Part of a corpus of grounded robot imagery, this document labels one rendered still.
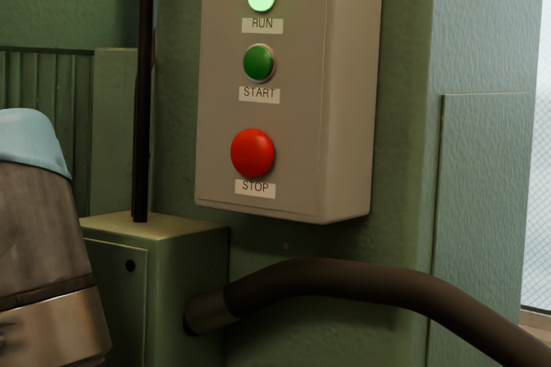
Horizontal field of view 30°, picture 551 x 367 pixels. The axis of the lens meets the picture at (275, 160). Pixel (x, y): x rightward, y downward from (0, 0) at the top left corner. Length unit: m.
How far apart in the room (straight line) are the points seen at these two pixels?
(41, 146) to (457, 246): 0.29
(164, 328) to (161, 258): 0.05
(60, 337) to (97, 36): 0.36
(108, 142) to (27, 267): 0.28
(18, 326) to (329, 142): 0.20
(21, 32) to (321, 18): 0.35
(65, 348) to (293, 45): 0.22
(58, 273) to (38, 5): 0.35
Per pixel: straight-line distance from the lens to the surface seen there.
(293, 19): 0.61
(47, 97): 0.88
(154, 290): 0.66
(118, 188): 0.83
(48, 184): 0.59
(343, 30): 0.61
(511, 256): 0.81
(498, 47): 0.75
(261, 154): 0.61
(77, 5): 0.87
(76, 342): 0.58
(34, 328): 0.58
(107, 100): 0.84
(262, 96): 0.62
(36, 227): 0.58
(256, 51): 0.62
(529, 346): 0.59
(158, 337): 0.67
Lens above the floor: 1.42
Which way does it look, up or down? 6 degrees down
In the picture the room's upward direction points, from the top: 3 degrees clockwise
